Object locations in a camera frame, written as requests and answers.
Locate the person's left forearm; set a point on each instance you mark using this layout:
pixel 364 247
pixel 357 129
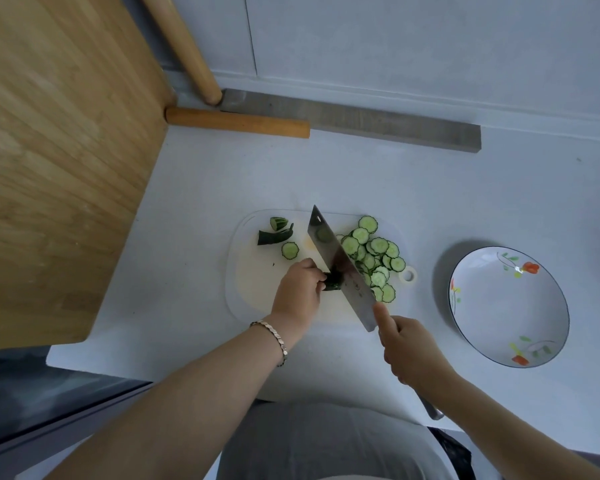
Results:
pixel 180 414

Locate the white floral plate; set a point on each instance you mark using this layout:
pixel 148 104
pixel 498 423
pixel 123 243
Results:
pixel 507 309

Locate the dark glass panel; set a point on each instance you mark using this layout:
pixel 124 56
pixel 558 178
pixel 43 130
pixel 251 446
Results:
pixel 30 399

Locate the person's left hand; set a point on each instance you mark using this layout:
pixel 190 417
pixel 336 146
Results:
pixel 295 294

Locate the grey pipe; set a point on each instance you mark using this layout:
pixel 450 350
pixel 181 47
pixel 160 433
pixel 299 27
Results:
pixel 152 34

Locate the large wooden cutting board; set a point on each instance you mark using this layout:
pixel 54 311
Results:
pixel 55 169

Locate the long grey sharpening stone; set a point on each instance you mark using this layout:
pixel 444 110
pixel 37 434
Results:
pixel 360 119

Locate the translucent plastic cutting board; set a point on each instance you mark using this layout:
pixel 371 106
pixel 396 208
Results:
pixel 250 289

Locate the black trash bag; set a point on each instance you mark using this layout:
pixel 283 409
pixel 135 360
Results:
pixel 455 452

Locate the pile of cucumber slices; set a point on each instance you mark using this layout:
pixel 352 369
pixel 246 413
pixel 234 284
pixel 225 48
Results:
pixel 377 244

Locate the cucumber stem tip piece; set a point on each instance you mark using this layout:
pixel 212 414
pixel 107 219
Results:
pixel 272 237

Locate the thick light wooden rolling pin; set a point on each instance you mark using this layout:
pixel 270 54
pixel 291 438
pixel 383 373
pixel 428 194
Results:
pixel 185 44

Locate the steel cleaver knife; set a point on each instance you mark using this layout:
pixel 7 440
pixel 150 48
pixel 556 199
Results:
pixel 340 264

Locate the person's right forearm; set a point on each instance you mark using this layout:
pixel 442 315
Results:
pixel 525 439

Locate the grey shirt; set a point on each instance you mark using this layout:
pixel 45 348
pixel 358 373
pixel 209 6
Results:
pixel 330 439

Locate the person's right hand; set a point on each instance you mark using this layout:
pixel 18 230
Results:
pixel 412 347

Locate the short wooden rolling pin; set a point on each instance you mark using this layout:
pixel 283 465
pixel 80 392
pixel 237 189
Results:
pixel 235 122

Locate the striped cucumber end piece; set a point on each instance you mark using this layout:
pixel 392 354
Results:
pixel 278 223

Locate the dark green cucumber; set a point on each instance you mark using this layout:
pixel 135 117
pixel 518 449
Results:
pixel 332 282

